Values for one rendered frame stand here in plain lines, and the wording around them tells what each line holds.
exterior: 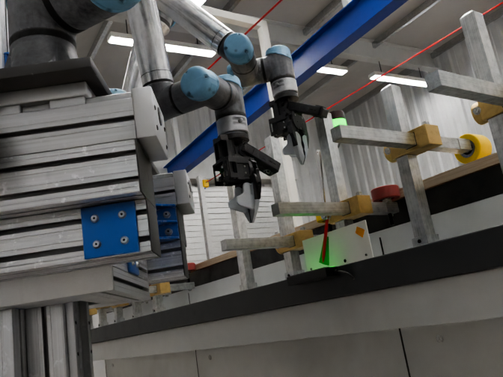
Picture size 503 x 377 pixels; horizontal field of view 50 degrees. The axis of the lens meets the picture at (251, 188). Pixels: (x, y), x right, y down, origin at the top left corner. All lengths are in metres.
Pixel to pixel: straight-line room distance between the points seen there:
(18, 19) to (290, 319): 1.14
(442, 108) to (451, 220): 9.19
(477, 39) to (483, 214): 0.45
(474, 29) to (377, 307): 0.70
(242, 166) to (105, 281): 0.44
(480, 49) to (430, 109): 9.62
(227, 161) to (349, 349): 0.85
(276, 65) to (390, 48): 8.62
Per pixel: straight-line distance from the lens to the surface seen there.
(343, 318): 1.54
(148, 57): 1.32
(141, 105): 0.91
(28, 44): 1.03
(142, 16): 1.36
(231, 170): 1.23
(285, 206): 1.31
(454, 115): 10.51
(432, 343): 1.61
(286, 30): 8.75
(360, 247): 1.43
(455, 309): 1.30
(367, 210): 1.45
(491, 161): 1.46
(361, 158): 12.08
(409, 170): 1.33
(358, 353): 1.81
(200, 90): 1.20
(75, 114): 0.94
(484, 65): 1.25
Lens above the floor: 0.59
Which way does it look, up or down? 14 degrees up
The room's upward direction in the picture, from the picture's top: 9 degrees counter-clockwise
